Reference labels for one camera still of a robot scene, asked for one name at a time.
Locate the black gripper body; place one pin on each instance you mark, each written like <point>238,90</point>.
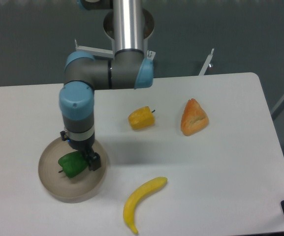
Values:
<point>85,145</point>

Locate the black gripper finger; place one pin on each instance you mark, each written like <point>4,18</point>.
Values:
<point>86,156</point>
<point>94,161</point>

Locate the green bell pepper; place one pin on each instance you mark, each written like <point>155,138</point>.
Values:
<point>73,164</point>

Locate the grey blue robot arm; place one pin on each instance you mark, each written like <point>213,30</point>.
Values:
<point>129,26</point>

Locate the beige round plate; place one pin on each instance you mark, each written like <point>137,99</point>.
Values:
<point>70,190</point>

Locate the yellow bell pepper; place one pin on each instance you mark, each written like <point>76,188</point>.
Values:
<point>141,118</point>

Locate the yellow banana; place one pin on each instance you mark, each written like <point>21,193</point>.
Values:
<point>137,196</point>

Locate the orange triangular bread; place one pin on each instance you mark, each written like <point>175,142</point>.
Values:
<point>194,118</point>

